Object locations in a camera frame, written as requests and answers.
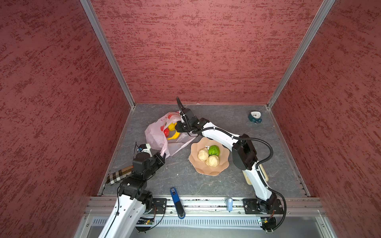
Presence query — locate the teal twin-bell alarm clock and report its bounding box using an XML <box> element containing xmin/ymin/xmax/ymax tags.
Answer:
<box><xmin>248</xmin><ymin>111</ymin><xmax>262</xmax><ymax>124</ymax></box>

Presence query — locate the aluminium left corner post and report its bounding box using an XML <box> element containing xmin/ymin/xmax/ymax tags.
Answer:
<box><xmin>80</xmin><ymin>0</ymin><xmax>136</xmax><ymax>110</ymax></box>

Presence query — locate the aluminium right corner post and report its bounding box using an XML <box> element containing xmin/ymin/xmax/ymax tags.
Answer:
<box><xmin>267</xmin><ymin>0</ymin><xmax>335</xmax><ymax>110</ymax></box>

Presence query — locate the pink translucent plastic bag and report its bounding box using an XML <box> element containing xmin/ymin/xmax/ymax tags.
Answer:
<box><xmin>145</xmin><ymin>112</ymin><xmax>197</xmax><ymax>157</ymax></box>

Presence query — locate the aluminium front rail base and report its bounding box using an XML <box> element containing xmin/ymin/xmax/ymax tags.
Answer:
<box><xmin>86</xmin><ymin>194</ymin><xmax>323</xmax><ymax>230</ymax></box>

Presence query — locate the black corrugated cable conduit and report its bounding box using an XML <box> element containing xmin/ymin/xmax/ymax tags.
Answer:
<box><xmin>175</xmin><ymin>96</ymin><xmax>287</xmax><ymax>231</ymax></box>

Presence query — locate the striped cylindrical tube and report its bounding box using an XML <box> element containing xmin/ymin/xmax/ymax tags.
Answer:
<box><xmin>106</xmin><ymin>166</ymin><xmax>133</xmax><ymax>184</ymax></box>

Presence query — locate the aluminium corner post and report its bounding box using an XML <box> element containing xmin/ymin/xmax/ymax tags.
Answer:
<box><xmin>80</xmin><ymin>0</ymin><xmax>136</xmax><ymax>110</ymax></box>
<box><xmin>267</xmin><ymin>0</ymin><xmax>335</xmax><ymax>110</ymax></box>

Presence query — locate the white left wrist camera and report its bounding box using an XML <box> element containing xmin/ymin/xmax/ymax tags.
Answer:
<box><xmin>138</xmin><ymin>144</ymin><xmax>152</xmax><ymax>157</ymax></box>

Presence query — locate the beige fake ginger root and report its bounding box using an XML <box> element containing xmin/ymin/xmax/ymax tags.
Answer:
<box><xmin>205</xmin><ymin>156</ymin><xmax>220</xmax><ymax>167</ymax></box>
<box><xmin>197</xmin><ymin>148</ymin><xmax>209</xmax><ymax>162</ymax></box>

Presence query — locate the yellow fake banana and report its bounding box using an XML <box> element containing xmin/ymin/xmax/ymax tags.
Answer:
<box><xmin>167</xmin><ymin>131</ymin><xmax>181</xmax><ymax>140</ymax></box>

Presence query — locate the light blue rail knob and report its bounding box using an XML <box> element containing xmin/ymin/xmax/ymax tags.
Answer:
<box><xmin>225</xmin><ymin>197</ymin><xmax>233</xmax><ymax>212</ymax></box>

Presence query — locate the yellow fake lemon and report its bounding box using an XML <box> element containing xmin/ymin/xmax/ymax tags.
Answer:
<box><xmin>168</xmin><ymin>123</ymin><xmax>176</xmax><ymax>131</ymax></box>

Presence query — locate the red fake apple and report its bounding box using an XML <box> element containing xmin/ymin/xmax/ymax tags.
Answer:
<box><xmin>163</xmin><ymin>128</ymin><xmax>170</xmax><ymax>137</ymax></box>

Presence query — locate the blue black utility knife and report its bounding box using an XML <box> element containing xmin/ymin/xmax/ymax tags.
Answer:
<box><xmin>170</xmin><ymin>187</ymin><xmax>186</xmax><ymax>219</ymax></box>

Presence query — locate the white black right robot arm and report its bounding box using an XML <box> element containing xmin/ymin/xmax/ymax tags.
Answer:
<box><xmin>176</xmin><ymin>106</ymin><xmax>286</xmax><ymax>214</ymax></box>

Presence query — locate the pink faceted scalloped bowl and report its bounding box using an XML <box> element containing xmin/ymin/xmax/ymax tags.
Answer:
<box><xmin>189</xmin><ymin>137</ymin><xmax>230</xmax><ymax>176</ymax></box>

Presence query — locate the green fake fruit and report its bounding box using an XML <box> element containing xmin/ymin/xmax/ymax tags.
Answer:
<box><xmin>208</xmin><ymin>145</ymin><xmax>220</xmax><ymax>156</ymax></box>

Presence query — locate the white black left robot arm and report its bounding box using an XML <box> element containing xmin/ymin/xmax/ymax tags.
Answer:
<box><xmin>99</xmin><ymin>152</ymin><xmax>166</xmax><ymax>238</ymax></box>

